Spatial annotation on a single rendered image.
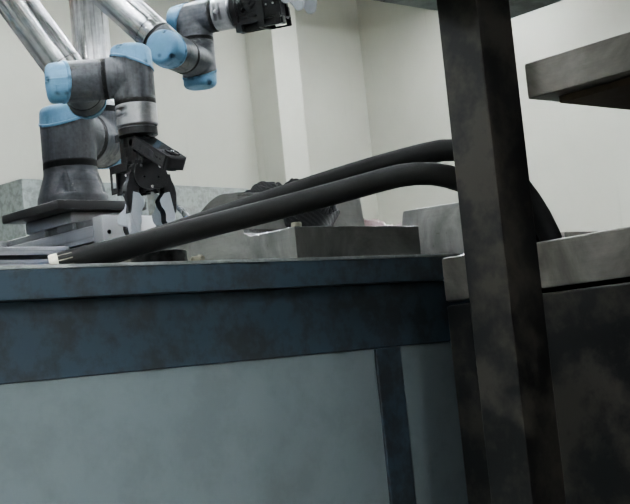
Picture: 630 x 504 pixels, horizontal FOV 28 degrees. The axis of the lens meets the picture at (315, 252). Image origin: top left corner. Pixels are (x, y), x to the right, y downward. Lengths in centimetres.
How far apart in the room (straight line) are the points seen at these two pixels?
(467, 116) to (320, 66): 951
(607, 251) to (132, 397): 59
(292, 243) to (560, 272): 43
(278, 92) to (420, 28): 163
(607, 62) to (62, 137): 138
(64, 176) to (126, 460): 129
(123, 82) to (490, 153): 102
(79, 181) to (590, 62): 132
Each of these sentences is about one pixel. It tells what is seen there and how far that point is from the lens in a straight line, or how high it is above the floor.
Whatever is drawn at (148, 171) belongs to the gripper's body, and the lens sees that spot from 226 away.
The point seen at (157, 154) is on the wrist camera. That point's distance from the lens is 222.
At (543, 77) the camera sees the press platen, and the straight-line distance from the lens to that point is 174.
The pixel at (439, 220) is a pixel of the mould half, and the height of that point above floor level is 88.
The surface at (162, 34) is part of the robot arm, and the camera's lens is 265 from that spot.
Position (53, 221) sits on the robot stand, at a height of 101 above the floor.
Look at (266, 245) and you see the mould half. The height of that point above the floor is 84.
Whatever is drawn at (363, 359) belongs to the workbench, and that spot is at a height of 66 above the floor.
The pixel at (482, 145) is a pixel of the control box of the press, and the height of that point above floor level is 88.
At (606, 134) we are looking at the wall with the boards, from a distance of 991.
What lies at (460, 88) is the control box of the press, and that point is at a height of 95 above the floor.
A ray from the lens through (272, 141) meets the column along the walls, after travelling 1000.
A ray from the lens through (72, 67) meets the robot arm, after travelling 231.
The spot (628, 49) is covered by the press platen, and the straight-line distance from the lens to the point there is 167.
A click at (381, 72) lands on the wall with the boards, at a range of 1123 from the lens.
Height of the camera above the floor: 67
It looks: 5 degrees up
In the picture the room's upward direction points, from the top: 6 degrees counter-clockwise
